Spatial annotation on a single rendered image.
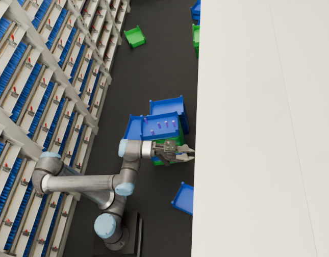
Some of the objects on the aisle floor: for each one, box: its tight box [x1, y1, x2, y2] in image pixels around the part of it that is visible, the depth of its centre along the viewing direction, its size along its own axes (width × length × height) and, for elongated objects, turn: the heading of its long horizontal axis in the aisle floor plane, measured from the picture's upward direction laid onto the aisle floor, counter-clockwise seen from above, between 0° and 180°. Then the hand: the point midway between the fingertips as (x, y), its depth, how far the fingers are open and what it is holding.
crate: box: [171, 182, 194, 216], centre depth 240 cm, size 30×20×8 cm
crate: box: [122, 114, 149, 140], centre depth 295 cm, size 30×20×8 cm
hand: (192, 155), depth 155 cm, fingers open, 3 cm apart
